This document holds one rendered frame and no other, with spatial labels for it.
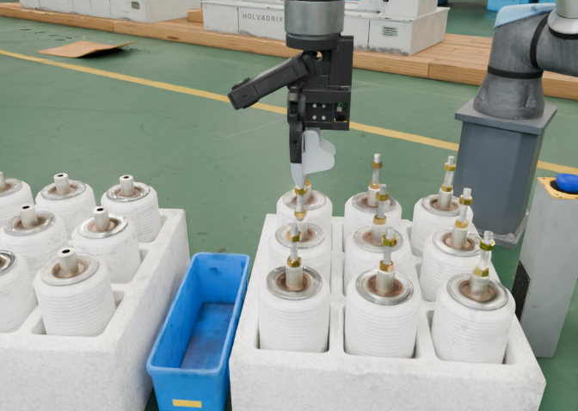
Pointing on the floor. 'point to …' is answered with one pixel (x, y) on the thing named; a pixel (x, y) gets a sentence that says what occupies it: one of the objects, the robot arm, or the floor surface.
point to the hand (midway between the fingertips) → (296, 177)
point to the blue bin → (200, 334)
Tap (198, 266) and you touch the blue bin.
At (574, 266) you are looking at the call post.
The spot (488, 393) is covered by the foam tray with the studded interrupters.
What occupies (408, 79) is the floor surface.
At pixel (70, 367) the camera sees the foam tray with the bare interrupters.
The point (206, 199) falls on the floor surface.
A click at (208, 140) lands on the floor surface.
